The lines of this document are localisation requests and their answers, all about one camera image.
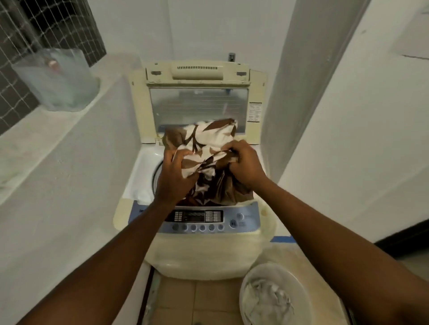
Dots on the person's left hand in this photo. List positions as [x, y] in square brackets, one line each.
[172, 182]

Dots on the person's right hand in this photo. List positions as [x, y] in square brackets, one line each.
[246, 167]

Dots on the person's left thumb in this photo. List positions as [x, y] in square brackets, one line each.
[192, 179]

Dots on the person's right fingers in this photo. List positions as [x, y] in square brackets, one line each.
[233, 150]

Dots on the brown and white patterned cloth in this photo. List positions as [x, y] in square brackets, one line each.
[209, 160]

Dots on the person's right forearm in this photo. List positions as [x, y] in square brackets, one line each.
[338, 254]

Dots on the person's left forearm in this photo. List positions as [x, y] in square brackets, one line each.
[100, 264]

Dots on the cream top-load washing machine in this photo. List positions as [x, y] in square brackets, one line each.
[197, 201]

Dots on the washing machine lid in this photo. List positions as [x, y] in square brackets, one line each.
[197, 97]

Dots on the white cloth in bucket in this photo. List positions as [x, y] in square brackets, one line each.
[264, 301]

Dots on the white plastic bucket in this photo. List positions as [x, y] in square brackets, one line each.
[276, 294]

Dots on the clear plastic bag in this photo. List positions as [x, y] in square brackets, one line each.
[57, 80]

